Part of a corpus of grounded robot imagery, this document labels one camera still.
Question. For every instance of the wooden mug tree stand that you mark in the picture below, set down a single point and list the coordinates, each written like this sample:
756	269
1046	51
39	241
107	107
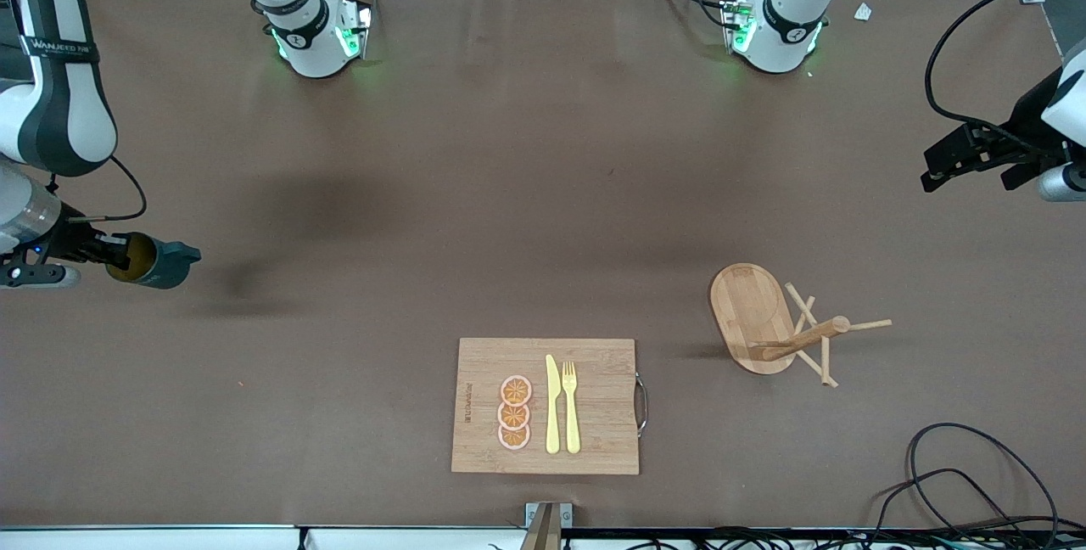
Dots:
747	312

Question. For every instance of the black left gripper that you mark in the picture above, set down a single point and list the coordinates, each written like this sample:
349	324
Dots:
1023	127

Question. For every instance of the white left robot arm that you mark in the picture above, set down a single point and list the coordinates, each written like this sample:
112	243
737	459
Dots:
789	24

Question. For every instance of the yellow plastic knife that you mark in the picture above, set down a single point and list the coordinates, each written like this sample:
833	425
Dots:
552	414

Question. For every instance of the white paper scrap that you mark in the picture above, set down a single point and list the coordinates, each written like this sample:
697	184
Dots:
863	12

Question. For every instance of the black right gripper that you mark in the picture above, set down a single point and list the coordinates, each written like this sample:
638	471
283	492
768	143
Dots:
78	242

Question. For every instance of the wooden cutting board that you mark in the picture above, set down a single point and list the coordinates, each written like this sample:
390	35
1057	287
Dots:
602	414

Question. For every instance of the metal base connector box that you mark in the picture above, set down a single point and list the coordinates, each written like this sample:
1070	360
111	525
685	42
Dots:
738	24
356	28

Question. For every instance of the orange slice toy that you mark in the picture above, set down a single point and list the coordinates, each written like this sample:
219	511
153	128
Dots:
516	390

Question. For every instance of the metal camera bracket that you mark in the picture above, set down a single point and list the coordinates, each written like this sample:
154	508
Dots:
547	520

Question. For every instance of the dark green cup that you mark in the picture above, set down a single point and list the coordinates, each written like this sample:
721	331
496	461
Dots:
170	266

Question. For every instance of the yellow plastic fork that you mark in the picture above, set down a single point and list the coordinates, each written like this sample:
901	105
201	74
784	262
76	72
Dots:
571	423

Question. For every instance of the brown table cover sheet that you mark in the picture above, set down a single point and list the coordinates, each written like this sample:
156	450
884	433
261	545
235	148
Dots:
339	321

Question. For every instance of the white edge rail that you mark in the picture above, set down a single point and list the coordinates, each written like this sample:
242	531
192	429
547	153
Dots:
170	540

